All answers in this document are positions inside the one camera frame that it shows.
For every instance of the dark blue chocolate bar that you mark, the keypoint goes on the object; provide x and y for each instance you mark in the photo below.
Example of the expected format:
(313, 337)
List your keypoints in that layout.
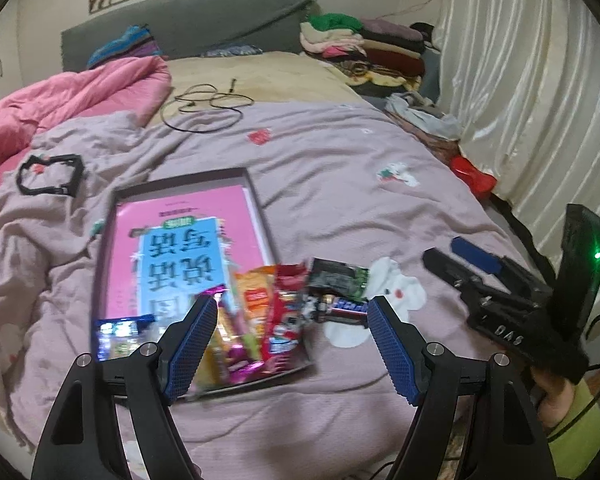
(345, 306)

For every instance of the white satin curtain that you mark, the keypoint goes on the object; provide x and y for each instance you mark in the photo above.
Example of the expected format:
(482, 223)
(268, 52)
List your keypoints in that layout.
(530, 85)

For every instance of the pink blue book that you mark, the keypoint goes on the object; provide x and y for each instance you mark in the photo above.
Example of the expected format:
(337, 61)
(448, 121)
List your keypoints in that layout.
(180, 220)

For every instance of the black snack packet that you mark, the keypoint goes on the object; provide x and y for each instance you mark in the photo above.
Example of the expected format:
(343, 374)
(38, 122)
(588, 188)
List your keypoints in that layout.
(337, 277)

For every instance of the red cloth item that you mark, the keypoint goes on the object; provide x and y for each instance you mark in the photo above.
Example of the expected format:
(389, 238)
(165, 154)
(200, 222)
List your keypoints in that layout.
(472, 175)

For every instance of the dark patterned cloth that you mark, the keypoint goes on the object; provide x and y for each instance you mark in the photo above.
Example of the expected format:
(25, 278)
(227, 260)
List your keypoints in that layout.
(230, 51)

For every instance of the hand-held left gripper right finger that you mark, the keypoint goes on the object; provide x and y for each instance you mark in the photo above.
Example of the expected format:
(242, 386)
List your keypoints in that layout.
(392, 350)

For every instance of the orange snack packet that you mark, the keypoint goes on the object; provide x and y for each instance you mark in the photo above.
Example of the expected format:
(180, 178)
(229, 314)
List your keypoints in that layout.
(257, 292)

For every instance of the red cartoon snack packet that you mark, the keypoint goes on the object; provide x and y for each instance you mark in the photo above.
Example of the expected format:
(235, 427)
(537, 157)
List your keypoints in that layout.
(285, 325)

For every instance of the pink quilt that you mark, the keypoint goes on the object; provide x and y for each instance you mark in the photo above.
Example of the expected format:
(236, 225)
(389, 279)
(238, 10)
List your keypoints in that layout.
(80, 90)

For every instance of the dark purple shallow box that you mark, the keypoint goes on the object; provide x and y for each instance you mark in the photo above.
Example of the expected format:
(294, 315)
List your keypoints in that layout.
(180, 184)

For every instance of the person's right forearm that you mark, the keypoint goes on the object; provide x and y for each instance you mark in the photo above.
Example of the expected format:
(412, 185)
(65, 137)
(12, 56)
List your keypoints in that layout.
(587, 425)

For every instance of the blue snack packet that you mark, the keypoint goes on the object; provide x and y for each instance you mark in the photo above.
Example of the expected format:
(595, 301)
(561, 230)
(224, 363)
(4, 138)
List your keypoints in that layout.
(122, 332)

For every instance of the tan bed sheet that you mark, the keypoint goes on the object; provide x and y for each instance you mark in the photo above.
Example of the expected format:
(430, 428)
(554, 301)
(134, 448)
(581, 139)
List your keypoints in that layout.
(280, 85)

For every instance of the purple red snack stick packet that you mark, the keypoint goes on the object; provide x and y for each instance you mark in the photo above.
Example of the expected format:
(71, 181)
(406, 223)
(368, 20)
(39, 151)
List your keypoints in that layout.
(237, 360)

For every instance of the green snack packet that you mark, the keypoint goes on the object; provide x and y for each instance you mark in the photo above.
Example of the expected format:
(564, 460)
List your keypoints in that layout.
(214, 355)

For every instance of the person's right hand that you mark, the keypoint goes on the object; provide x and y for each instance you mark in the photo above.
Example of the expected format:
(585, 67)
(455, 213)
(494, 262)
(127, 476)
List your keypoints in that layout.
(552, 395)

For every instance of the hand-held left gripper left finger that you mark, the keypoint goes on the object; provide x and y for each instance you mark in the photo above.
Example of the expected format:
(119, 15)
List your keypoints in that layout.
(190, 350)

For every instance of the black garment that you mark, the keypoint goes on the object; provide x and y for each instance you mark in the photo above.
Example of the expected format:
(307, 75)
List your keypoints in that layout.
(422, 35)

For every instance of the grey white cloth pile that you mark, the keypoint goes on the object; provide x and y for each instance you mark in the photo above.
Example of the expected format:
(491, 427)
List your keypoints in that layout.
(420, 115)

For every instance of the black plastic frame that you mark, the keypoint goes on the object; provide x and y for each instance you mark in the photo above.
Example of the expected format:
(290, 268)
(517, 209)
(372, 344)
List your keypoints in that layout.
(75, 175)

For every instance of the blue striped pillow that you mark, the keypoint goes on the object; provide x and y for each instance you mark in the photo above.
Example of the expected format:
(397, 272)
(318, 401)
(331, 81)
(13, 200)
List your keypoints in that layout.
(125, 47)

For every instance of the grey headboard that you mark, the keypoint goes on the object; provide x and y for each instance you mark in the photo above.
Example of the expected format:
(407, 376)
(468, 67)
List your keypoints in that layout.
(205, 25)

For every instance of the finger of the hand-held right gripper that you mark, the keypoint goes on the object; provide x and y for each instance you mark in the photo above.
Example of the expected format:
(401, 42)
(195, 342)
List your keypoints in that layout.
(475, 255)
(450, 272)

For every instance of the stack of folded clothes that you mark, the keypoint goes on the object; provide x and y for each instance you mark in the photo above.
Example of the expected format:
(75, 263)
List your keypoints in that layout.
(360, 50)

